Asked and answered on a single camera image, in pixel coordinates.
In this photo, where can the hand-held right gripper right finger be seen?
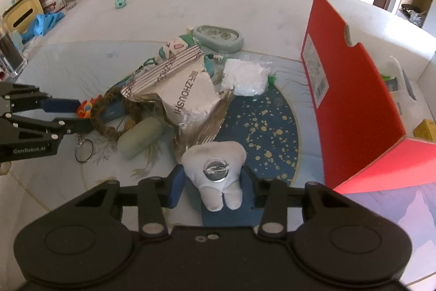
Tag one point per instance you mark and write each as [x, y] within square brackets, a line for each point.
[247, 188]

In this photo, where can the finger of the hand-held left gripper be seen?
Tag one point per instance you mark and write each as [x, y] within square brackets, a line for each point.
[61, 105]
[75, 126]

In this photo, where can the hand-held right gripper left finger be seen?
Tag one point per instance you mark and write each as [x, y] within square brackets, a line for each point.
[177, 187]

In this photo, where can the orange plush toy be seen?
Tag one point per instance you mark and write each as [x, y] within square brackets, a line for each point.
[87, 107]

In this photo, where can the white tooth plush with badge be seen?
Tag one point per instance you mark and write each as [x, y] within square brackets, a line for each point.
[196, 158]

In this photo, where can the striped paper bag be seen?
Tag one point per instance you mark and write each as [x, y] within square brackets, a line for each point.
[190, 96]

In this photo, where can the small teal toy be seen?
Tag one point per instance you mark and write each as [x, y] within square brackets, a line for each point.
[120, 3]

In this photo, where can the red cardboard box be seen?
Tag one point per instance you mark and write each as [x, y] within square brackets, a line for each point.
[340, 72]

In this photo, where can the green glasses case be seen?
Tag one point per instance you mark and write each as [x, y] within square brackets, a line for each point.
[139, 137]

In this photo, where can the clear acrylic holder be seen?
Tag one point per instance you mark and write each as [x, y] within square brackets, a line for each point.
[12, 52]

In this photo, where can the blue cloth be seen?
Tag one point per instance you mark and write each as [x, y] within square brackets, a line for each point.
[44, 21]

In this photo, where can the yellow tissue box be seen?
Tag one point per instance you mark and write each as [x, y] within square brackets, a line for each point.
[24, 9]

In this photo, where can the clear bag of white foam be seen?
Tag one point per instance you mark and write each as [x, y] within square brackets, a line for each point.
[243, 78]

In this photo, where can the green oval tray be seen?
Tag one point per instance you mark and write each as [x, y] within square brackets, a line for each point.
[235, 44]

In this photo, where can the purple landscape placemat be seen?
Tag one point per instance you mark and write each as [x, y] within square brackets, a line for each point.
[402, 209]

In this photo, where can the small yellow box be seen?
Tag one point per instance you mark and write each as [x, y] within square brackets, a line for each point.
[425, 129]

